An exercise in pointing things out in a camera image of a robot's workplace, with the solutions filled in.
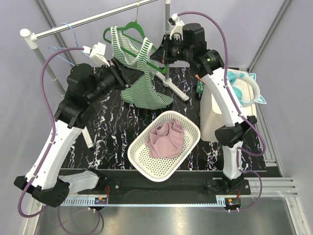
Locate white storage bin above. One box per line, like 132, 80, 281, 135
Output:
200, 78, 257, 142

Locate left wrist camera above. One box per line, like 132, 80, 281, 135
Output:
83, 42, 110, 67

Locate teal cat ear headphones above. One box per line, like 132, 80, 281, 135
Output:
227, 69, 267, 107

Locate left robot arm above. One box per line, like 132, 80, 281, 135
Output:
14, 58, 144, 208

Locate green plastic hanger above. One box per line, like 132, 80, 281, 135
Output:
103, 21, 168, 74

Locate light blue wire hanger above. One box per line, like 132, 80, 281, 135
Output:
48, 22, 79, 67

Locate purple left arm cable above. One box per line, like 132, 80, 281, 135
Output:
18, 46, 85, 218

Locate pink tank top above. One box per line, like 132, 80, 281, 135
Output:
145, 119, 184, 159

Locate black marble pattern mat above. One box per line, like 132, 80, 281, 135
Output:
55, 66, 266, 171

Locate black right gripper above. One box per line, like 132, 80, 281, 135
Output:
149, 35, 192, 65

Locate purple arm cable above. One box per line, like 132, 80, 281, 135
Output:
178, 12, 267, 213
18, 46, 85, 218

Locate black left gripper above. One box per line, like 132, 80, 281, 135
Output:
87, 57, 144, 104

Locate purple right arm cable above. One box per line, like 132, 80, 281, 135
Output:
178, 12, 267, 213

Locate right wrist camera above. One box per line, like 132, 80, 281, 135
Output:
168, 13, 184, 41

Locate white metal clothes rack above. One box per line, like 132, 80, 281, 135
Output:
20, 0, 190, 149

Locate white perforated plastic basket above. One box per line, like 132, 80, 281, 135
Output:
127, 111, 200, 182

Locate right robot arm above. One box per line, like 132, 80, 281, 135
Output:
150, 23, 257, 194

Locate green striped tank top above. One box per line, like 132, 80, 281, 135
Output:
111, 26, 174, 110

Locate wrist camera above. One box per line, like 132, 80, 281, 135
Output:
168, 13, 184, 41
83, 42, 110, 67

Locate green circuit board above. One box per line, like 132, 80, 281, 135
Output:
196, 79, 205, 94

